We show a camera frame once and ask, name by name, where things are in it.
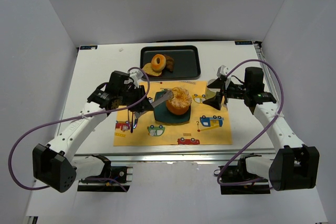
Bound orange bundt cake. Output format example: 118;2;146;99
166;87;192;115

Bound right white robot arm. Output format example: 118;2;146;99
205;66;320;191

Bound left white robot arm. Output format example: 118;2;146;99
33;67;153;193

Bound bread slice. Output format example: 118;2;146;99
142;63;162;77

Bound light green mug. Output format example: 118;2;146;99
205;88;220;100

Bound gold iridescent spoon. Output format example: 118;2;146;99
127;110;131;129

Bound yellow vehicle print placemat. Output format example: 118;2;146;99
113;81;232;146

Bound iridescent purple knife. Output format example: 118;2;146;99
133;112;139;129

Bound purple iridescent spoon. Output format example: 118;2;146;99
130;113;134;133

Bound teal square plate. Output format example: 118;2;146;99
152;89;191;124

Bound glazed orange donut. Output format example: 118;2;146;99
151;54;166;72

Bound black baking tray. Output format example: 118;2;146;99
140;45;201;81

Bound dark brown pastry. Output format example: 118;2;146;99
164;55;174;72

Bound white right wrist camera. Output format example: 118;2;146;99
217;65;229;78

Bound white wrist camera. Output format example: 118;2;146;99
217;65;229;78
129;70;143;87

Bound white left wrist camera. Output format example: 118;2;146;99
129;70;143;87

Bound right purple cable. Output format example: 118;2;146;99
217;58;284;188

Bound purple cable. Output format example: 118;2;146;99
7;67;151;191
217;58;284;188

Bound aluminium frame rail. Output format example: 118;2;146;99
48;151;279;167

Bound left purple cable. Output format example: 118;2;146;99
7;67;151;191

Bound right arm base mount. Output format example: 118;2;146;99
220;153;271;195

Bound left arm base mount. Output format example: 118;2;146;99
77;166;133;193

